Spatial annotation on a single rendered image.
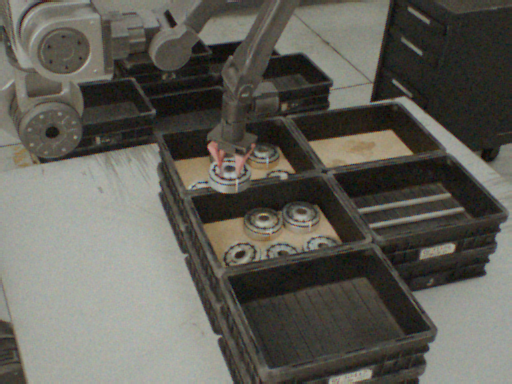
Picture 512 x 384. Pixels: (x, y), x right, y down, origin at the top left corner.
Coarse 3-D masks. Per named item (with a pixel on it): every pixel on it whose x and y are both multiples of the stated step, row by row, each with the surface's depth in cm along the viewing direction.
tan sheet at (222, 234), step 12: (216, 228) 188; (228, 228) 189; (240, 228) 189; (324, 228) 192; (216, 240) 184; (228, 240) 185; (240, 240) 185; (252, 240) 186; (276, 240) 186; (288, 240) 187; (300, 240) 187; (216, 252) 181
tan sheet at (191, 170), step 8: (280, 152) 219; (184, 160) 212; (192, 160) 212; (200, 160) 212; (208, 160) 213; (280, 160) 216; (184, 168) 209; (192, 168) 209; (200, 168) 209; (208, 168) 209; (272, 168) 212; (280, 168) 212; (288, 168) 213; (184, 176) 205; (192, 176) 206; (200, 176) 206; (256, 176) 208; (184, 184) 203
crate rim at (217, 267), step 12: (276, 180) 190; (288, 180) 191; (324, 180) 193; (204, 192) 184; (216, 192) 184; (336, 192) 188; (192, 204) 180; (192, 216) 176; (204, 228) 173; (360, 228) 177; (204, 240) 169; (360, 240) 174; (300, 252) 168; (312, 252) 169; (216, 264) 163; (240, 264) 163; (252, 264) 164
